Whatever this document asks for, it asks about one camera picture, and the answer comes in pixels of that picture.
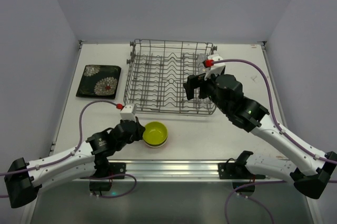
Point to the orange bowl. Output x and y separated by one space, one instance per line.
155 145

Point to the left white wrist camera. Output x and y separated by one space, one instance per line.
129 112

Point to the grey wire dish rack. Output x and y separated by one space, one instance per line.
157 70

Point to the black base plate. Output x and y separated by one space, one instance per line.
226 170
117 169

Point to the clear glass cup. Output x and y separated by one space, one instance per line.
203 102
201 58
202 69

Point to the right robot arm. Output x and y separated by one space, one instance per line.
252 117

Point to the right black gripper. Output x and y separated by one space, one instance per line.
196 87

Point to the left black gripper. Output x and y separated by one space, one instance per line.
137 130

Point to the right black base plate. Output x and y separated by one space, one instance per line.
226 170

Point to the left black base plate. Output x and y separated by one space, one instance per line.
117 169

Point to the black floral square plate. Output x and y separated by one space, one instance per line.
99 81

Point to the aluminium mounting rail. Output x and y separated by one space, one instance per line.
171 168

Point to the yellow-green bowl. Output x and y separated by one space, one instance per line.
155 132

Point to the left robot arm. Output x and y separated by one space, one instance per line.
24 180

